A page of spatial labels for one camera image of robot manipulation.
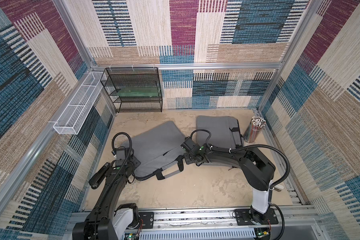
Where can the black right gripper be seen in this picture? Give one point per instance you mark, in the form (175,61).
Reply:
(181,162)

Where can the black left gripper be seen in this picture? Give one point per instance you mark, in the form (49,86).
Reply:
(136,161)

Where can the grey zippered laptop bag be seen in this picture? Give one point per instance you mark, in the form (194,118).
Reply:
(159,152)

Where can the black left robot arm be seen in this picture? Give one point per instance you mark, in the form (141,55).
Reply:
(105,221)

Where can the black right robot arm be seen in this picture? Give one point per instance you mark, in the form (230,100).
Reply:
(258,170)

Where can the black stapler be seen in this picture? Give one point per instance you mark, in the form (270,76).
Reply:
(99,176)

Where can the cup of coloured pencils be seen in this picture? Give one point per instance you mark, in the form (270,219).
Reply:
(255,126)

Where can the green mat on shelf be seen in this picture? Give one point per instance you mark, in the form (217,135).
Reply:
(138,92)

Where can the white eraser block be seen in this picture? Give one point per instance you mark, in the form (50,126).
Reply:
(279,188)

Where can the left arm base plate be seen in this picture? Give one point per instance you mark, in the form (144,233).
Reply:
(146,220)

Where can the white wire mesh basket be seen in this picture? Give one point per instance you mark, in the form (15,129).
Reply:
(76,112)

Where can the black wire mesh shelf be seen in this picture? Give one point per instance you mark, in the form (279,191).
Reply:
(114,79)

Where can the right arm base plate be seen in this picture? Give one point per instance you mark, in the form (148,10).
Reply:
(248,217)

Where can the white slotted cable duct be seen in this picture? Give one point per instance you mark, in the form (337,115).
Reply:
(206,234)

